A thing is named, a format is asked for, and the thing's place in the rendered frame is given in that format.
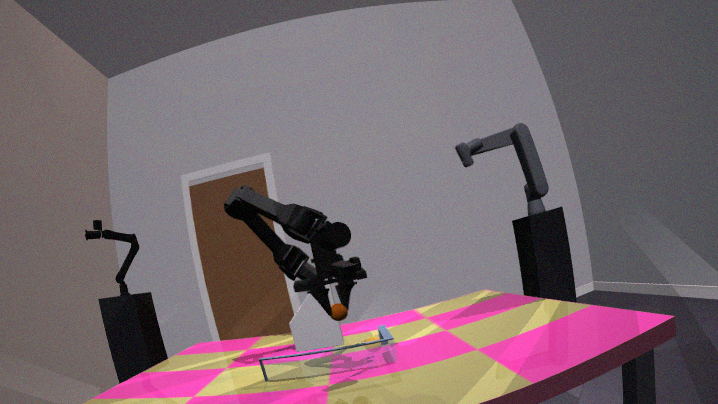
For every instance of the clear low glass walls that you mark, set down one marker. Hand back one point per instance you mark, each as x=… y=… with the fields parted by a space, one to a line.
x=330 y=362

